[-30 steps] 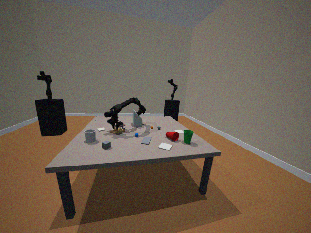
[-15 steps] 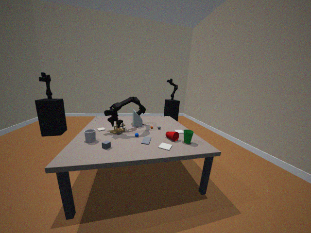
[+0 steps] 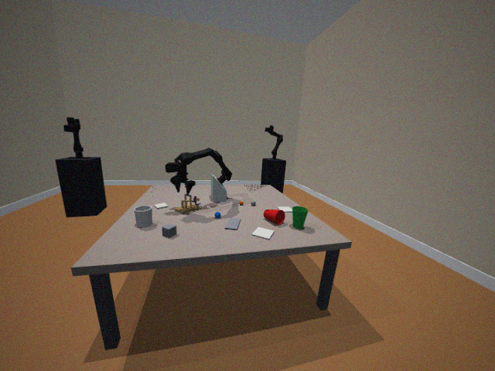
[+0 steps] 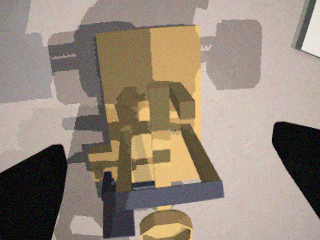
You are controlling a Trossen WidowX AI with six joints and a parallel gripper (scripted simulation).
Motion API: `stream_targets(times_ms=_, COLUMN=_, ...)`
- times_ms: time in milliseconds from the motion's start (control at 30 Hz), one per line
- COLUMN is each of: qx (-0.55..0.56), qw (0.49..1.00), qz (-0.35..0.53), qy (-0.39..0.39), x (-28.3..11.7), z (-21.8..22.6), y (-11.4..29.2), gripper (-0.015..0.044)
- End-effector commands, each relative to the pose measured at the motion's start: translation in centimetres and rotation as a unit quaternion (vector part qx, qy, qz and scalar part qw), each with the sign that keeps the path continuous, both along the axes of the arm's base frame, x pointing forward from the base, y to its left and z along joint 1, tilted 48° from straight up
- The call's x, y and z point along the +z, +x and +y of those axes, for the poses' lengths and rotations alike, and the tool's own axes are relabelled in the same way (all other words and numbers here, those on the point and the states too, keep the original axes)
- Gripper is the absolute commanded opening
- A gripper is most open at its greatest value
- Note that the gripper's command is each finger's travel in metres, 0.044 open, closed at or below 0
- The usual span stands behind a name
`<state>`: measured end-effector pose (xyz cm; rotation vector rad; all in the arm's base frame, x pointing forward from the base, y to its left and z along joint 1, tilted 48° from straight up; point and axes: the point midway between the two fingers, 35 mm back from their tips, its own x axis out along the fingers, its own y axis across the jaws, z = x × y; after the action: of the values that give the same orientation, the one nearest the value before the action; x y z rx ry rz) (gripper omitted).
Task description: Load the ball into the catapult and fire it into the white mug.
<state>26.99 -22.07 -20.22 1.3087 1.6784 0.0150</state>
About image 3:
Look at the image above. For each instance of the red plastic cup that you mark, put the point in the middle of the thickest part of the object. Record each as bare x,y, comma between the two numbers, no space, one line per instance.
276,216

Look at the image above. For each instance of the green plastic cup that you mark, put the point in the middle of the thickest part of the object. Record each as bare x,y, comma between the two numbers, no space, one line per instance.
299,215

